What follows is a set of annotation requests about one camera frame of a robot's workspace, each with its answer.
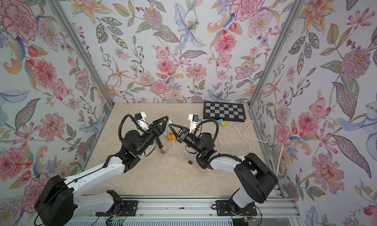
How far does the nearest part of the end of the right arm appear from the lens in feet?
2.18

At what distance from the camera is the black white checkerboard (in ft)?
3.65

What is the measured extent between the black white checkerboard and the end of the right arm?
0.45 m
